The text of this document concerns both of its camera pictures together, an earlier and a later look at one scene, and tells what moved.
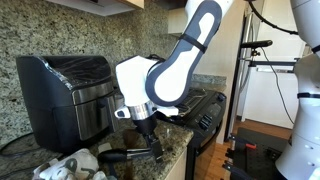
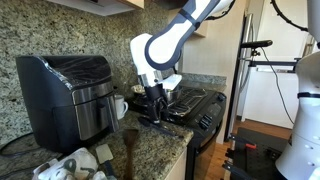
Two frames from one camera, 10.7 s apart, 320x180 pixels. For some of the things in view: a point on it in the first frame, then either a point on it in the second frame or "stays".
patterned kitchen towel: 80,165 stays
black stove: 203,111 stays
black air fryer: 71,100 stays
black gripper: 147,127 -> 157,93
